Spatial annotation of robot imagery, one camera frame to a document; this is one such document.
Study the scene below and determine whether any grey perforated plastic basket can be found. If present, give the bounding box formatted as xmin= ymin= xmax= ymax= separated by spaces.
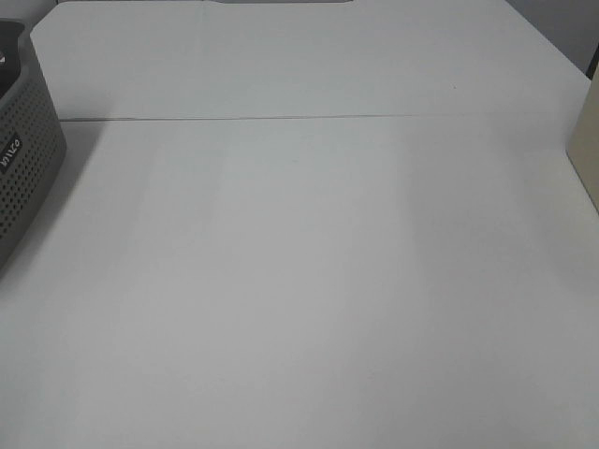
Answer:
xmin=1 ymin=18 xmax=66 ymax=266

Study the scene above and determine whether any beige box at right edge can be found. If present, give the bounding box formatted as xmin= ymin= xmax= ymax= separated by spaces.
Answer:
xmin=566 ymin=59 xmax=599 ymax=197

